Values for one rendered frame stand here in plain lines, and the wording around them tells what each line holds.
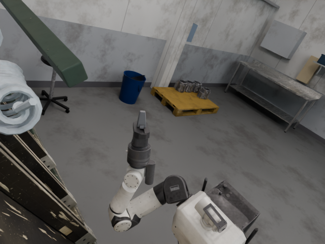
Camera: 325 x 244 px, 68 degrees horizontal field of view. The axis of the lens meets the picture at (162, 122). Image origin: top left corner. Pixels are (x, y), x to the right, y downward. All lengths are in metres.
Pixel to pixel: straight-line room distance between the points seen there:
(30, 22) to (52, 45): 0.07
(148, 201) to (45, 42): 0.93
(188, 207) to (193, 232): 0.09
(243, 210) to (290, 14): 7.48
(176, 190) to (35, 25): 0.90
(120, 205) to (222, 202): 0.42
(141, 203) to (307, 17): 7.48
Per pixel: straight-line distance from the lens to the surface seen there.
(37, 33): 0.29
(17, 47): 4.05
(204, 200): 0.95
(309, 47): 7.95
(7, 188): 0.80
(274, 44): 7.94
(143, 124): 0.89
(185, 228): 1.05
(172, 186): 1.09
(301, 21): 8.14
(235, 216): 1.08
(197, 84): 5.84
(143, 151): 0.90
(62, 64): 0.23
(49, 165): 1.60
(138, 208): 1.14
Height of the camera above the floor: 2.05
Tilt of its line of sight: 28 degrees down
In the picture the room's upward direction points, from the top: 23 degrees clockwise
